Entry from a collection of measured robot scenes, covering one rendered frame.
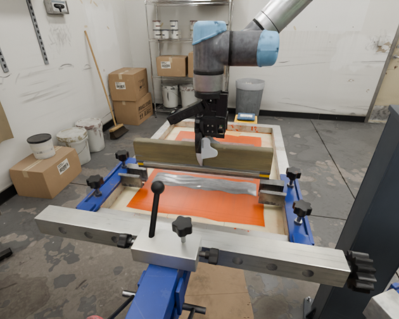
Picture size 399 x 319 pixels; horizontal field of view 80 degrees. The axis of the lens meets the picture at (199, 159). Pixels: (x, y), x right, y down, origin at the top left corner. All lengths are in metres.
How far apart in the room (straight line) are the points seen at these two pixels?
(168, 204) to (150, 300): 0.35
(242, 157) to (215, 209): 0.18
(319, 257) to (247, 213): 0.25
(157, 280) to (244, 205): 0.38
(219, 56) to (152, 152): 0.34
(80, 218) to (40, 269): 1.44
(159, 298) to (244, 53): 0.51
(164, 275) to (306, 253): 0.28
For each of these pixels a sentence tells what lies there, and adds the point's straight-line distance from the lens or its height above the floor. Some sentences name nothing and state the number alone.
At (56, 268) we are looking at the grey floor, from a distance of 2.02.
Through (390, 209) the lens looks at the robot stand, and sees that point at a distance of 1.04.
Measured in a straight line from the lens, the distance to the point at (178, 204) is 0.75.
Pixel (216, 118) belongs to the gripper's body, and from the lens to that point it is 0.62.
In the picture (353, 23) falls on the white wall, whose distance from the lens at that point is 4.48.
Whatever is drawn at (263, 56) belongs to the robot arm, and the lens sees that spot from 0.59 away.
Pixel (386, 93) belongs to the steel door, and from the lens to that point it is 4.92.
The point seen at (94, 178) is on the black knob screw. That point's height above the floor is 1.06.
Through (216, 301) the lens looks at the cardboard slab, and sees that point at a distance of 1.64.
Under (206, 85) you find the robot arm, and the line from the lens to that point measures 0.59.
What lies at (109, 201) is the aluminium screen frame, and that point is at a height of 0.97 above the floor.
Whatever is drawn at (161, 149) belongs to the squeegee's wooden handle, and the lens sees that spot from 0.71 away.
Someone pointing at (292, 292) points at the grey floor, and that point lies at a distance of 1.78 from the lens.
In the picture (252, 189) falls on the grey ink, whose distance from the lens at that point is 0.82.
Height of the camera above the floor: 1.44
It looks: 30 degrees down
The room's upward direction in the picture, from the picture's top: straight up
